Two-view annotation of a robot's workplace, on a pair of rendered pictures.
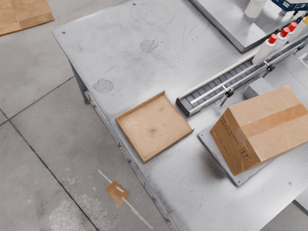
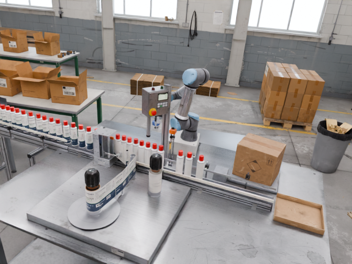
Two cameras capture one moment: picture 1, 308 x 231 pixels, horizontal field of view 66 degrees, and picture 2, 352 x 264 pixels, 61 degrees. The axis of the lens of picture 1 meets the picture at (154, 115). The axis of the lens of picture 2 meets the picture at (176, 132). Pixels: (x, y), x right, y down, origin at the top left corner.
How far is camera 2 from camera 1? 2.19 m
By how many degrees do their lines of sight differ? 77
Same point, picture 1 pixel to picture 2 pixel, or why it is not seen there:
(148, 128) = (304, 216)
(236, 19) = (165, 199)
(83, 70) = not seen: outside the picture
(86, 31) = not seen: outside the picture
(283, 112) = (254, 142)
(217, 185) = (288, 179)
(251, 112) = (269, 150)
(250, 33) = (173, 188)
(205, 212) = (305, 179)
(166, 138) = (296, 205)
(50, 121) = not seen: outside the picture
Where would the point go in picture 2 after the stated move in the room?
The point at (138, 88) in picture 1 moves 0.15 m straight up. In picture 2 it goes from (288, 235) to (295, 217)
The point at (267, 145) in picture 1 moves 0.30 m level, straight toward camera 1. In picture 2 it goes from (277, 143) to (320, 154)
